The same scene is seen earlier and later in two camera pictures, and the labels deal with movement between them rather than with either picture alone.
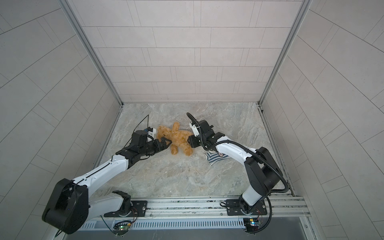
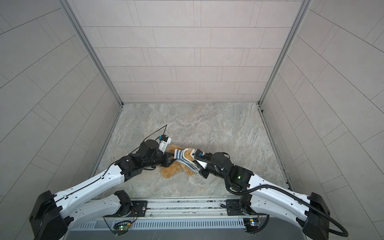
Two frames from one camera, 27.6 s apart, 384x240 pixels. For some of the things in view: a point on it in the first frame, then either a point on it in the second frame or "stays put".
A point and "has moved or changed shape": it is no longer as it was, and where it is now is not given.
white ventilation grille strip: [168, 224] stays put
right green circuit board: [251, 224] stays put
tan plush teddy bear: [178, 138] → [173, 171]
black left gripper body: [154, 145] → [167, 159]
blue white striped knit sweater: [213, 156] has moved or changed shape
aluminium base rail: [279, 208] stays put
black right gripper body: [195, 140] → [202, 167]
